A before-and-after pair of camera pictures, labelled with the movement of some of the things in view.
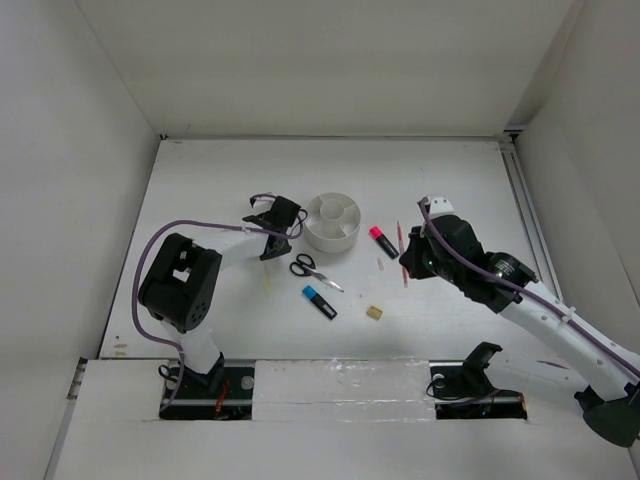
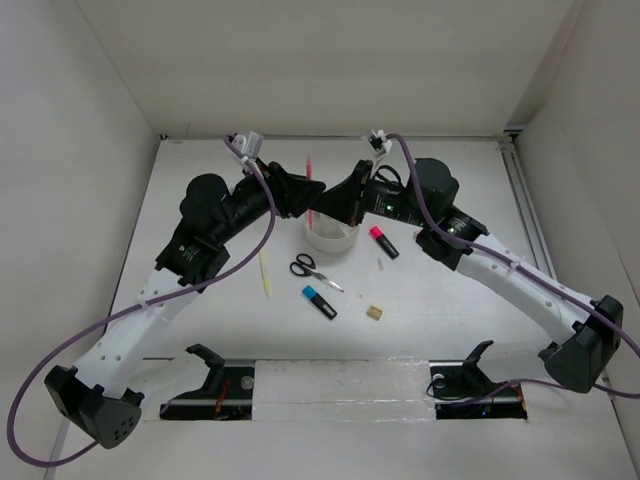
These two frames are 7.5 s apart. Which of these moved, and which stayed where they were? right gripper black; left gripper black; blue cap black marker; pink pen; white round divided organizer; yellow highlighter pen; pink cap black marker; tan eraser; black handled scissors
Moved: right gripper black; left gripper black; pink pen
Stayed: blue cap black marker; tan eraser; black handled scissors; pink cap black marker; yellow highlighter pen; white round divided organizer
